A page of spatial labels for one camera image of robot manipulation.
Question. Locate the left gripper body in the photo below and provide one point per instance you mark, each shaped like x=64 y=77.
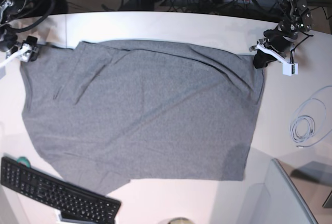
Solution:
x=278 y=40

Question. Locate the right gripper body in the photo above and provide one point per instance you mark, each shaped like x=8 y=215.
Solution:
x=14 y=49

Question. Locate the grey t-shirt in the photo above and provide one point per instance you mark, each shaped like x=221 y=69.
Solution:
x=104 y=114

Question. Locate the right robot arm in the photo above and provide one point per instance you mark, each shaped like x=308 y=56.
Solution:
x=12 y=10

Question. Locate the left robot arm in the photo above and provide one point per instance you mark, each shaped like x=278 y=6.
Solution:
x=296 y=16

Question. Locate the green tape roll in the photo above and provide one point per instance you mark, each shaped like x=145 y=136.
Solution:
x=24 y=161

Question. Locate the grey monitor edge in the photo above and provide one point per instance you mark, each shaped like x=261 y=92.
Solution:
x=289 y=201

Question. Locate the black keyboard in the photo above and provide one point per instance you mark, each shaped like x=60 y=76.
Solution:
x=69 y=199

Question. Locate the round tan lid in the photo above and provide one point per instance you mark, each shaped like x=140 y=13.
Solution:
x=180 y=220

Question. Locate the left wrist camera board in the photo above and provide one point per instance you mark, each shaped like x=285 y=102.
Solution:
x=290 y=69

